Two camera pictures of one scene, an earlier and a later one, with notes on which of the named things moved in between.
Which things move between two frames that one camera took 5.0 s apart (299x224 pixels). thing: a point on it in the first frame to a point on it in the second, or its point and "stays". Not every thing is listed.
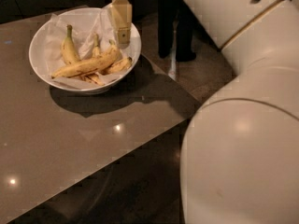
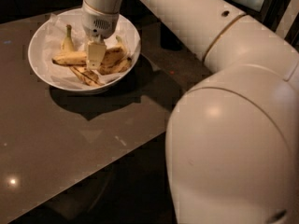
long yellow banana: x=95 y=63 to x=79 y=58
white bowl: x=75 y=50 stays
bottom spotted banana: x=92 y=77 stays
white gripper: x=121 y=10 to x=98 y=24
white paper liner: x=84 y=27 stays
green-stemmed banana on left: x=68 y=51 stays
